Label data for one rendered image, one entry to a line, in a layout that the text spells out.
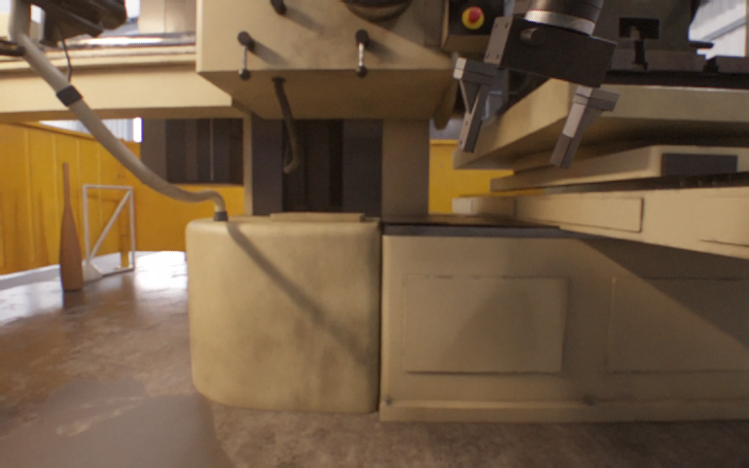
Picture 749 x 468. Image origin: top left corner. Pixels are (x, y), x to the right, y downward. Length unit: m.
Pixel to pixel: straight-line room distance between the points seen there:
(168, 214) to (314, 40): 3.12
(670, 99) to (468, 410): 0.96
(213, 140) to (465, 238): 1.28
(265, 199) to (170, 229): 2.34
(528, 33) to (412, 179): 1.35
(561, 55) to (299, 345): 1.04
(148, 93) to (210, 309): 0.84
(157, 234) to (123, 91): 2.57
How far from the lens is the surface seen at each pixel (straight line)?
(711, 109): 1.02
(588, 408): 1.40
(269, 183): 1.81
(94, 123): 0.97
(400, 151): 1.74
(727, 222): 0.77
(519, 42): 0.46
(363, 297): 1.15
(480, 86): 0.47
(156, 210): 4.14
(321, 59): 1.16
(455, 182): 3.55
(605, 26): 0.99
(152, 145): 2.08
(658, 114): 0.95
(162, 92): 1.63
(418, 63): 1.14
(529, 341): 1.27
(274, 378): 1.29
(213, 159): 1.92
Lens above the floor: 0.67
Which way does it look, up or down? 5 degrees down
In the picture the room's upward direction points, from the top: 1 degrees clockwise
